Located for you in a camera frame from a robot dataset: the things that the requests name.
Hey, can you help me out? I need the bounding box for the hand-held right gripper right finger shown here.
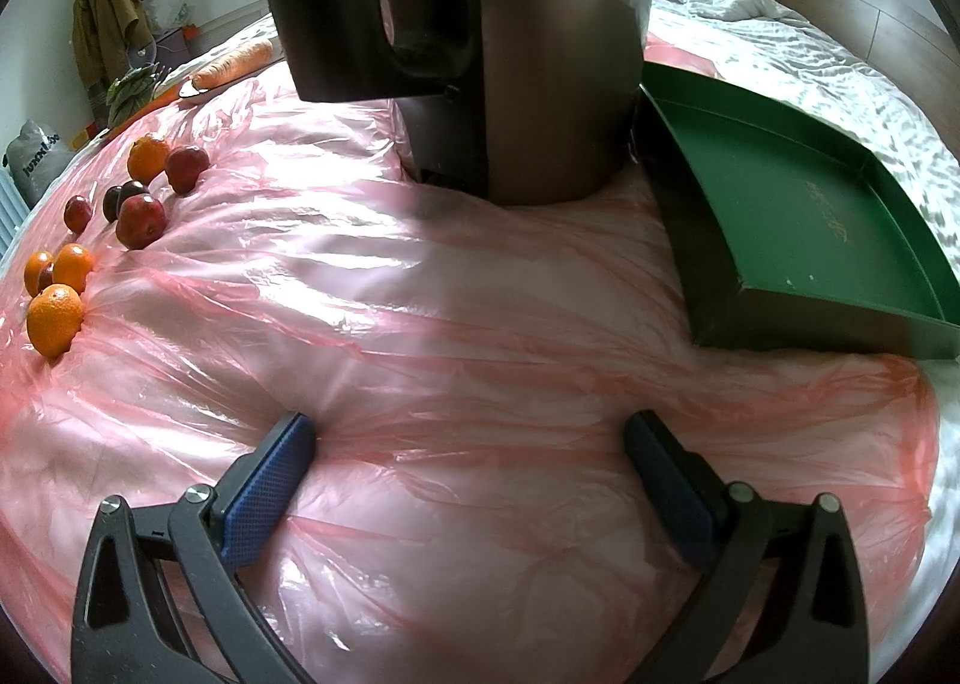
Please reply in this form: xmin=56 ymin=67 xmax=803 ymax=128
xmin=624 ymin=409 xmax=871 ymax=684

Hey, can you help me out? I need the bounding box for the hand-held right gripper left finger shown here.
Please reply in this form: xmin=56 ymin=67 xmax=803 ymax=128
xmin=71 ymin=412 xmax=317 ymax=684

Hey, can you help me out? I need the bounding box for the large orange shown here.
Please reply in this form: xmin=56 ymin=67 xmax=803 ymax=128
xmin=26 ymin=284 xmax=85 ymax=360

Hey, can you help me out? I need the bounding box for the green tray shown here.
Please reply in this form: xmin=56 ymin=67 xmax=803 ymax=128
xmin=637 ymin=60 xmax=960 ymax=362

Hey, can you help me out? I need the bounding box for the small orange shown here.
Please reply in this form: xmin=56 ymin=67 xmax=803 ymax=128
xmin=22 ymin=250 xmax=55 ymax=299

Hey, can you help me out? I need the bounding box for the pink plastic sheet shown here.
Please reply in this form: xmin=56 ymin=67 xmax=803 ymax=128
xmin=0 ymin=31 xmax=942 ymax=684

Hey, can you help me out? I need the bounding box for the light blue slatted chair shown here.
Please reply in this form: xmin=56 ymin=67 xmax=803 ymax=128
xmin=0 ymin=170 xmax=31 ymax=257

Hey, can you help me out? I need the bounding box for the white printed bag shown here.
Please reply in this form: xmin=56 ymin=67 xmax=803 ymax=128
xmin=4 ymin=120 xmax=76 ymax=209

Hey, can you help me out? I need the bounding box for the leafy green vegetable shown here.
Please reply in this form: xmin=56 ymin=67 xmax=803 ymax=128
xmin=105 ymin=65 xmax=162 ymax=126

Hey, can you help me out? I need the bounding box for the carrot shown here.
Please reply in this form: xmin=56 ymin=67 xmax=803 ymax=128
xmin=190 ymin=41 xmax=275 ymax=90

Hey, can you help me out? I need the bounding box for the white quilt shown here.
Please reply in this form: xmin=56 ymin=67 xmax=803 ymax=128
xmin=135 ymin=0 xmax=960 ymax=684

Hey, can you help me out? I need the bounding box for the hanging olive coat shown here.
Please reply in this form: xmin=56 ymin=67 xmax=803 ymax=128
xmin=71 ymin=0 xmax=155 ymax=89

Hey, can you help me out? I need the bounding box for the crumpled white blanket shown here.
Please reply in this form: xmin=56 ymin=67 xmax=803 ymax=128
xmin=656 ymin=0 xmax=811 ymax=21

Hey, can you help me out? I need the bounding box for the wooden headboard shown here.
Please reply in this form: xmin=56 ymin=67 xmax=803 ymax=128
xmin=761 ymin=0 xmax=960 ymax=100

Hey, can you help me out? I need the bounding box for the steel kettle with black handle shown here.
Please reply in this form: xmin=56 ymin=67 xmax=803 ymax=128
xmin=244 ymin=0 xmax=661 ymax=206

